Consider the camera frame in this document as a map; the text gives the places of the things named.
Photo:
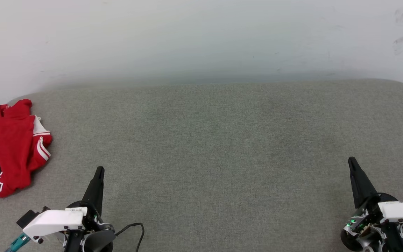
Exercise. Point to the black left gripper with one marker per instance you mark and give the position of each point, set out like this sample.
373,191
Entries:
94,220

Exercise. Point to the red basketball jersey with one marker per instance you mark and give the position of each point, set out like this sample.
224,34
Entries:
9,140

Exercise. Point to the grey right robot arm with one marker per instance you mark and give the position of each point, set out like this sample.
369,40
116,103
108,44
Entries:
352,241

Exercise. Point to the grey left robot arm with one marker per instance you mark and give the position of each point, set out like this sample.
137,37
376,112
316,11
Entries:
100,242

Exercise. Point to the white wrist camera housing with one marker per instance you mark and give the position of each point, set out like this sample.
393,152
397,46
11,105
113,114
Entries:
402,211
52,220

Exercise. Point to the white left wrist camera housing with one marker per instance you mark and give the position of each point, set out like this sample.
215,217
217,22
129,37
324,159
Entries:
52,220

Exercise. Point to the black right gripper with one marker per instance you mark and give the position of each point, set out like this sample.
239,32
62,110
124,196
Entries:
369,217

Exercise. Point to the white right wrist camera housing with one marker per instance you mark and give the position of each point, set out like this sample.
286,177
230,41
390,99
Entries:
402,211

